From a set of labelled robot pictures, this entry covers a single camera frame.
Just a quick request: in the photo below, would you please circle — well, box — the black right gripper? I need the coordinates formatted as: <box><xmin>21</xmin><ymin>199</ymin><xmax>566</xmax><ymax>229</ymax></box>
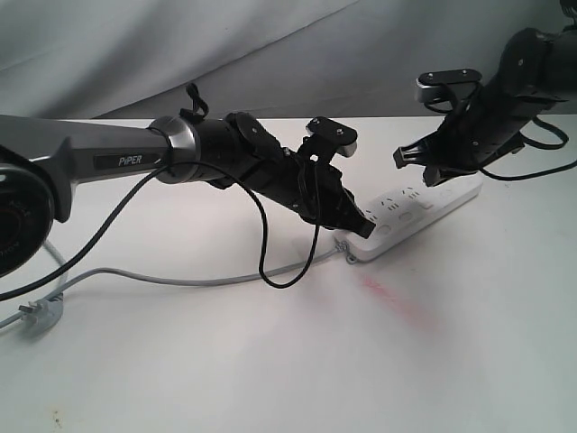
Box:
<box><xmin>393</xmin><ymin>83</ymin><xmax>568</xmax><ymax>187</ymax></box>

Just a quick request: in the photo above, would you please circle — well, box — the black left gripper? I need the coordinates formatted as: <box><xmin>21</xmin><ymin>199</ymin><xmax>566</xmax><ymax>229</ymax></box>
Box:
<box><xmin>225</xmin><ymin>155</ymin><xmax>375</xmax><ymax>238</ymax></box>

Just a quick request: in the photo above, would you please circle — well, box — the white power strip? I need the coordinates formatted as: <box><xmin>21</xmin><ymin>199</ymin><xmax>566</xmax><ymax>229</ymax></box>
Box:
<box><xmin>334</xmin><ymin>175</ymin><xmax>482</xmax><ymax>263</ymax></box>

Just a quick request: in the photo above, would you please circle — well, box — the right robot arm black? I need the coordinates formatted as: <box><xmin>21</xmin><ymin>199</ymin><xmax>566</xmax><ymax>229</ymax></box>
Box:
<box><xmin>393</xmin><ymin>26</ymin><xmax>576</xmax><ymax>187</ymax></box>

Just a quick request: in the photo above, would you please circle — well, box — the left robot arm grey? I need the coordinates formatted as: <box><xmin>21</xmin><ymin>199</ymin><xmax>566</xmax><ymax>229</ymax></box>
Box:
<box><xmin>1</xmin><ymin>110</ymin><xmax>375</xmax><ymax>274</ymax></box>

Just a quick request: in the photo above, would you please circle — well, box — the grey wall plug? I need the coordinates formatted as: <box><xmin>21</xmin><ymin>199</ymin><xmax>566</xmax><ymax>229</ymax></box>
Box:
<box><xmin>19</xmin><ymin>294</ymin><xmax>64</xmax><ymax>336</ymax></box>

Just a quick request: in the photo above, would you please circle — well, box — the white backdrop cloth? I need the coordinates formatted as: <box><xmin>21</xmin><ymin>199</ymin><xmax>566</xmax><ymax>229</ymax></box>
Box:
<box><xmin>1</xmin><ymin>1</ymin><xmax>567</xmax><ymax>119</ymax></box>

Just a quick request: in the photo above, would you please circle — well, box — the grey power cord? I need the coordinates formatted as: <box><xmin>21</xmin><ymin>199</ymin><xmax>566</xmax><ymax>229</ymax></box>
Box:
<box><xmin>0</xmin><ymin>238</ymin><xmax>357</xmax><ymax>335</ymax></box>

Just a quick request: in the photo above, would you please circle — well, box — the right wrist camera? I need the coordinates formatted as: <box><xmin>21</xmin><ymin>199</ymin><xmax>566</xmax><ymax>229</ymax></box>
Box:
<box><xmin>415</xmin><ymin>69</ymin><xmax>482</xmax><ymax>104</ymax></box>

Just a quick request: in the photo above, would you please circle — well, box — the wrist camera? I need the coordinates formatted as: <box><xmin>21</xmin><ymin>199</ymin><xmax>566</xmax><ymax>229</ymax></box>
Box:
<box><xmin>307</xmin><ymin>116</ymin><xmax>358</xmax><ymax>158</ymax></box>
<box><xmin>415</xmin><ymin>69</ymin><xmax>482</xmax><ymax>104</ymax></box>

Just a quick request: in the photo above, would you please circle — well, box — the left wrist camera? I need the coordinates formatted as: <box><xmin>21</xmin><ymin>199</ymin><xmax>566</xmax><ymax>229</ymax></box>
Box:
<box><xmin>307</xmin><ymin>116</ymin><xmax>358</xmax><ymax>158</ymax></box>

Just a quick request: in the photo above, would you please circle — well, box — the black right camera cable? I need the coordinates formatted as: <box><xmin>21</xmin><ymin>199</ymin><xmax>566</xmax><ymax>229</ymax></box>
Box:
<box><xmin>423</xmin><ymin>80</ymin><xmax>577</xmax><ymax>180</ymax></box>

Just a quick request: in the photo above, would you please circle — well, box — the black camera cable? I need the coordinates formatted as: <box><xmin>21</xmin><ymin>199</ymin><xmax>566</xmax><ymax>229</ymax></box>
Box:
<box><xmin>423</xmin><ymin>80</ymin><xmax>577</xmax><ymax>180</ymax></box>
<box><xmin>0</xmin><ymin>83</ymin><xmax>322</xmax><ymax>302</ymax></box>

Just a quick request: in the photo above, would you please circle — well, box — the black left camera cable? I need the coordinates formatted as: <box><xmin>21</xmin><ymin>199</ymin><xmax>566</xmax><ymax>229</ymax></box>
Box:
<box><xmin>0</xmin><ymin>83</ymin><xmax>322</xmax><ymax>302</ymax></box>

